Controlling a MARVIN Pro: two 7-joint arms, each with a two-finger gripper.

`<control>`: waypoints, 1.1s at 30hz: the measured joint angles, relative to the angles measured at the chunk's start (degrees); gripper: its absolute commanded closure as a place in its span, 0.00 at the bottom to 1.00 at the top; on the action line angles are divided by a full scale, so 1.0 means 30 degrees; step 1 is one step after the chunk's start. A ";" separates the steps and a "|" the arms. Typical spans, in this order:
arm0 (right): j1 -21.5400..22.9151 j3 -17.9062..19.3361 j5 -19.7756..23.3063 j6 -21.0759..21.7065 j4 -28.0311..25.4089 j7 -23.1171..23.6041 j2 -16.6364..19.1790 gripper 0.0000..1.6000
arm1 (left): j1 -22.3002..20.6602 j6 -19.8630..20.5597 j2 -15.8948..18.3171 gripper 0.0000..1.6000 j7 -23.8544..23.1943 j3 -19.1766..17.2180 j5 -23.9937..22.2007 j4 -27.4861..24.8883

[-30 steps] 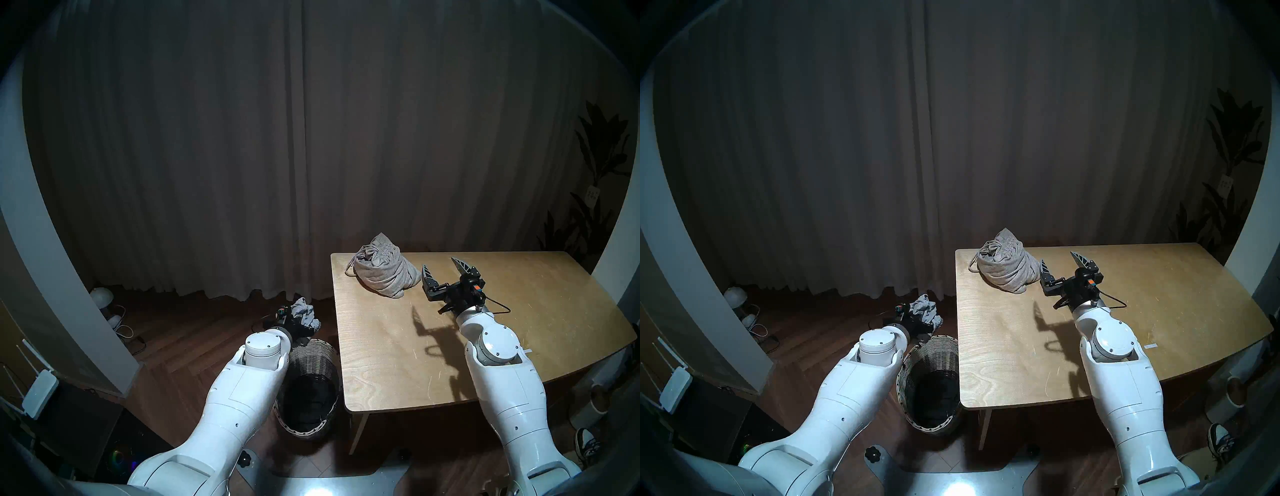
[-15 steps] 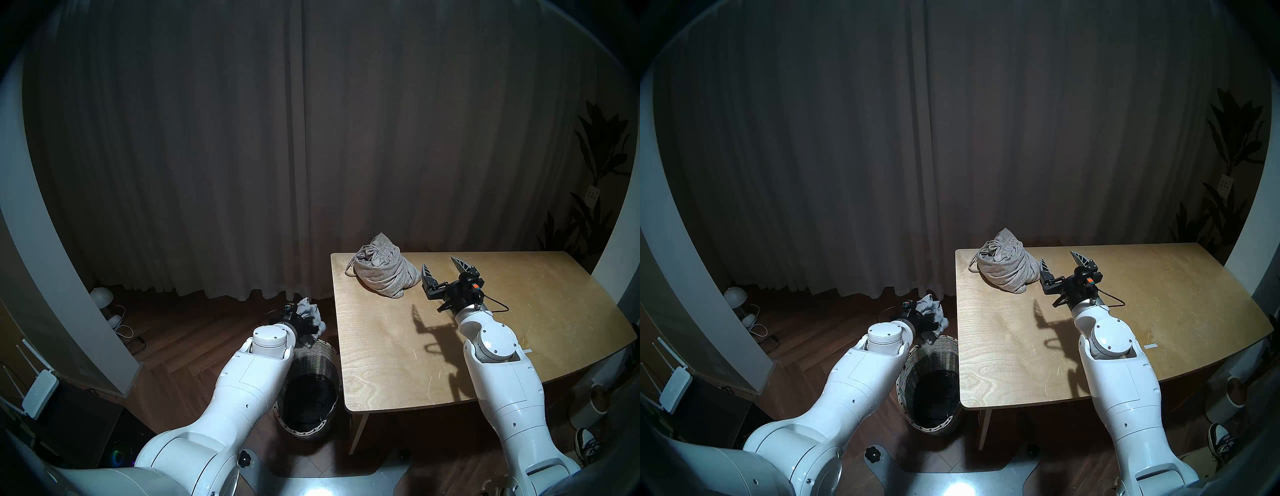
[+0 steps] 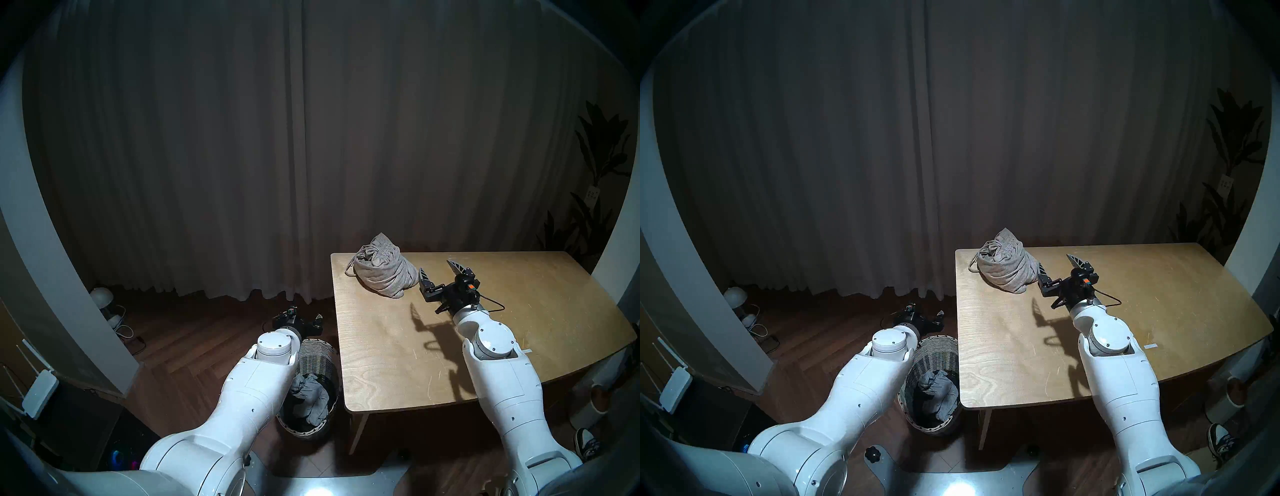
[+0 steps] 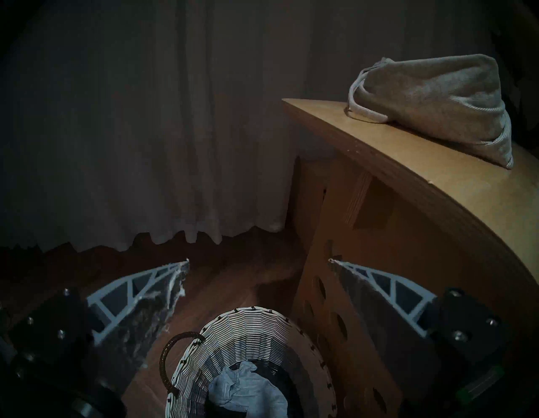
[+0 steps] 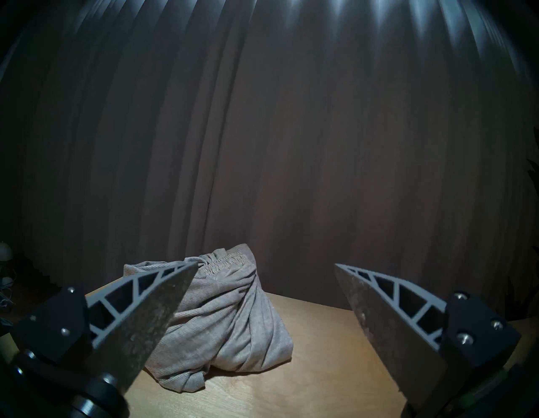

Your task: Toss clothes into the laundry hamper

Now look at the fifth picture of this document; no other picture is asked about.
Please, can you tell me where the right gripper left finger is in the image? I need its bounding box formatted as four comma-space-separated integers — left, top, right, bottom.
9, 261, 198, 393

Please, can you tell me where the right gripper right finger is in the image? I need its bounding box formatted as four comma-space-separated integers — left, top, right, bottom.
335, 264, 523, 412

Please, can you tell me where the beige drawstring garment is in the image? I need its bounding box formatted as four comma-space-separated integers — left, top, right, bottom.
123, 244, 294, 393

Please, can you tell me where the light wooden table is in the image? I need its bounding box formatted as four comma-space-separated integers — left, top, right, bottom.
122, 292, 539, 418

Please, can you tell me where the long pleated curtain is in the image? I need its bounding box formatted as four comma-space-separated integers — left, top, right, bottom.
0, 0, 539, 321

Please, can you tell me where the floor cable bundle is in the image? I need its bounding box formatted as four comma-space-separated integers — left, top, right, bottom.
0, 273, 18, 309

